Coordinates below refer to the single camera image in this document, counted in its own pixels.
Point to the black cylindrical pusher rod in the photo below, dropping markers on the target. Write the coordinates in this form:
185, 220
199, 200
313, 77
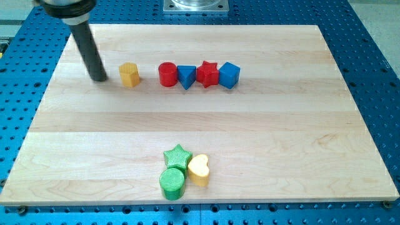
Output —
89, 52

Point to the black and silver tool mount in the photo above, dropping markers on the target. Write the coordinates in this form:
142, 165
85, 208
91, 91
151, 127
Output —
71, 12

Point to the yellow hexagon block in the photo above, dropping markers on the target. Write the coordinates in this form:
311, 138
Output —
129, 74

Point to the blue perforated metal table plate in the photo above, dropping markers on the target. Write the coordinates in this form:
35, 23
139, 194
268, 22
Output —
373, 81

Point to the red cylinder block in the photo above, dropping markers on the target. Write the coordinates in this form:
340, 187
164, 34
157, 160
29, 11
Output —
168, 74

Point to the blue triangle block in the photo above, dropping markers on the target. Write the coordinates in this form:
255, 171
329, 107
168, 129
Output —
186, 75

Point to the red star block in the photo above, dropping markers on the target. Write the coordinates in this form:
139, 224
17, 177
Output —
208, 74

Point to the light wooden board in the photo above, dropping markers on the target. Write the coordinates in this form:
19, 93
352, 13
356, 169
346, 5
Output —
288, 131

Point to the blue cube block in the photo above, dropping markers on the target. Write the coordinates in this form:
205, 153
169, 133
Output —
229, 75

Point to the green star block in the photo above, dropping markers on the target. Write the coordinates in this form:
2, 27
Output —
178, 158

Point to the green cylinder block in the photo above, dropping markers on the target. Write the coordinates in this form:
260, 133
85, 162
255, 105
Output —
172, 183

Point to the yellow heart block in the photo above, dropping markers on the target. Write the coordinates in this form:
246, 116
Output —
199, 171

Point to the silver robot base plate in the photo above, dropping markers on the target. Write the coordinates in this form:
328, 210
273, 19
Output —
177, 6

